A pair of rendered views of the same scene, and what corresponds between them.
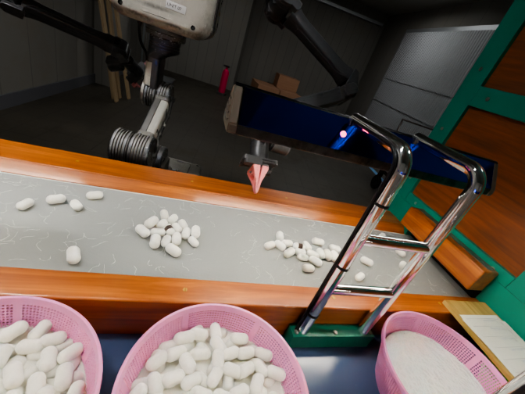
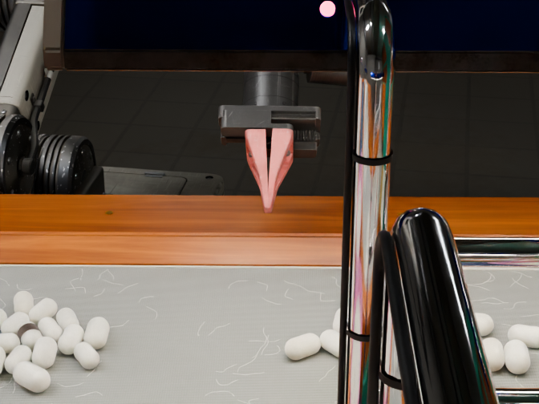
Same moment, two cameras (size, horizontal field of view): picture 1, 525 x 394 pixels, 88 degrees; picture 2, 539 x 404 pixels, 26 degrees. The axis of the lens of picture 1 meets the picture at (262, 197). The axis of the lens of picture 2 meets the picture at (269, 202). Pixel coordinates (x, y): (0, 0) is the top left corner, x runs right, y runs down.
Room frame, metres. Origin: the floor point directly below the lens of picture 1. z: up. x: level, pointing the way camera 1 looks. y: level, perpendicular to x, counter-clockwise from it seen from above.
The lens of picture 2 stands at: (-0.27, -0.36, 1.33)
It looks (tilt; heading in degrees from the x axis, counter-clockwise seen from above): 26 degrees down; 22
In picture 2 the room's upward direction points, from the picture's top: straight up
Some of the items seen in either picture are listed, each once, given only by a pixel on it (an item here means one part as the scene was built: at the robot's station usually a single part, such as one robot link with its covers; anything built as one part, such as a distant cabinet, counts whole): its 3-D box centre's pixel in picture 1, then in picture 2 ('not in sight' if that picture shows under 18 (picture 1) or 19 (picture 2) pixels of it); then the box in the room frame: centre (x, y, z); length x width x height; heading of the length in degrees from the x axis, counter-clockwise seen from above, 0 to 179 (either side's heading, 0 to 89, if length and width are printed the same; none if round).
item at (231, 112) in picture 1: (380, 145); (469, 10); (0.56, -0.19, 1.08); 0.62 x 0.08 x 0.07; 111
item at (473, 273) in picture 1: (442, 243); not in sight; (0.77, -0.58, 0.83); 0.30 x 0.06 x 0.07; 21
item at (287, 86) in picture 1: (275, 90); not in sight; (6.85, 0.58, 0.35); 1.25 x 0.97 x 0.70; 102
